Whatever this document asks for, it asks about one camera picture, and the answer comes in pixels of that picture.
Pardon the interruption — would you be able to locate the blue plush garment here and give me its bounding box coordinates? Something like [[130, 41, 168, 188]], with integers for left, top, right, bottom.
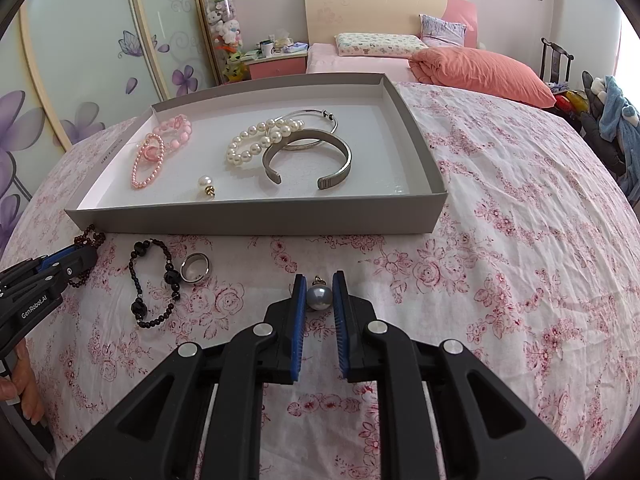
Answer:
[[597, 76, 640, 191]]

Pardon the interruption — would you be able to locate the pink small bead bracelet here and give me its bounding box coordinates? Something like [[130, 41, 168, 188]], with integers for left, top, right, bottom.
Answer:
[[131, 132, 166, 191]]

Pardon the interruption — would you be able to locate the thin silver bangle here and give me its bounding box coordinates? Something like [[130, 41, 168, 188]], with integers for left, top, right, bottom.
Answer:
[[272, 108, 341, 148]]

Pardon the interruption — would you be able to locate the person's left hand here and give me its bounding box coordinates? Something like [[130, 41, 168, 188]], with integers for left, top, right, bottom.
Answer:
[[0, 340, 48, 424]]

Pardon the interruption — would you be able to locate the silver ring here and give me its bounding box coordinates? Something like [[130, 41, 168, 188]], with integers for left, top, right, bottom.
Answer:
[[180, 252, 213, 283]]

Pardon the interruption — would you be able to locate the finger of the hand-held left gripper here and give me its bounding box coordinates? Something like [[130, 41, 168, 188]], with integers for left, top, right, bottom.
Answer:
[[47, 245, 99, 299], [0, 249, 76, 291]]

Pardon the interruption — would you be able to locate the plush toy display tube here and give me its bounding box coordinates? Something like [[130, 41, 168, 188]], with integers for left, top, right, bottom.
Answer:
[[201, 0, 248, 83]]

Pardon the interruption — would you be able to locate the black bead bracelet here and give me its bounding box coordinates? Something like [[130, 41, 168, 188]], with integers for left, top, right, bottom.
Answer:
[[129, 239, 182, 331]]

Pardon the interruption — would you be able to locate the white pearl bracelet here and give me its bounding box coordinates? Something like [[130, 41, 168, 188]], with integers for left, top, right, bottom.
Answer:
[[226, 117, 306, 167]]

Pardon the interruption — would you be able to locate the pink large bead bracelet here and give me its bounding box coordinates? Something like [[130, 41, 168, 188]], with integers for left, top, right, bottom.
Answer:
[[152, 114, 193, 153]]

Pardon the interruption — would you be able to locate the flower print sliding wardrobe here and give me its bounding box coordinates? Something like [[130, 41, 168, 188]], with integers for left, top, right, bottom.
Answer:
[[0, 0, 221, 256]]

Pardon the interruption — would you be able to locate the grey pearl earring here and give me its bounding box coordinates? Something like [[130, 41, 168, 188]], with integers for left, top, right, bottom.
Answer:
[[306, 274, 331, 311]]

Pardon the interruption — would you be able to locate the purple print cushion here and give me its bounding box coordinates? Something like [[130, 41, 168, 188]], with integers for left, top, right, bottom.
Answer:
[[419, 14, 468, 48]]

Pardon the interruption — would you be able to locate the grey cardboard tray box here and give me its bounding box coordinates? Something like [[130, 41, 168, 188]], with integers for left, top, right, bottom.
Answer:
[[64, 72, 449, 237]]

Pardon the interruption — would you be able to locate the wide silver cuff bangle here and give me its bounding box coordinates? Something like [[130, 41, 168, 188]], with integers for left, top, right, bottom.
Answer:
[[261, 129, 353, 191]]

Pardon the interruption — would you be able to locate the folded salmon quilt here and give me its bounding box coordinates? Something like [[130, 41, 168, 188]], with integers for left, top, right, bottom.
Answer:
[[407, 46, 557, 108]]

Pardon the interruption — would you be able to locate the beige pink bed headboard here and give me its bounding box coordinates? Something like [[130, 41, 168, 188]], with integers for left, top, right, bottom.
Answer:
[[304, 0, 478, 58]]

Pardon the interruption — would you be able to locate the dark grey office chair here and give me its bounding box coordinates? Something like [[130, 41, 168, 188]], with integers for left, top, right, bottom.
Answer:
[[580, 71, 626, 176]]

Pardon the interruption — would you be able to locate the dark wooden chair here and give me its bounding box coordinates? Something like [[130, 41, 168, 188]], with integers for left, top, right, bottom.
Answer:
[[539, 37, 576, 86]]

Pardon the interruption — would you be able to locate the patterned white pillow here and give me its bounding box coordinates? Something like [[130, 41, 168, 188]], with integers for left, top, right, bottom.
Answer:
[[334, 32, 423, 58]]

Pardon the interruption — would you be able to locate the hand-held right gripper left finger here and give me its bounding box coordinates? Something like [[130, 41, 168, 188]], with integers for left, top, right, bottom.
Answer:
[[55, 273, 308, 480]]

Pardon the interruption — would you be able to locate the pink nightstand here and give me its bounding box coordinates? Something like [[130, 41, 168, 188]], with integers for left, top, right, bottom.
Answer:
[[242, 42, 308, 81]]

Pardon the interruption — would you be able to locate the dark red bead bracelet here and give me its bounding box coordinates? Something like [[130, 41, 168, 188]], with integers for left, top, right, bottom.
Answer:
[[70, 224, 107, 290]]

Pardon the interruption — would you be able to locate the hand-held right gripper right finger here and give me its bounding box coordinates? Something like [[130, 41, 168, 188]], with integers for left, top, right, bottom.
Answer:
[[332, 270, 586, 480]]

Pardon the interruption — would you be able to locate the red yellow plush toy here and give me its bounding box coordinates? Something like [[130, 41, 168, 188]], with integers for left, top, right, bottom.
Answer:
[[550, 85, 588, 118]]

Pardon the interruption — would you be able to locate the pink sheeted bed mattress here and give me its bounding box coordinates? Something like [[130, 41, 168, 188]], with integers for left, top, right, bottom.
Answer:
[[306, 42, 416, 83]]

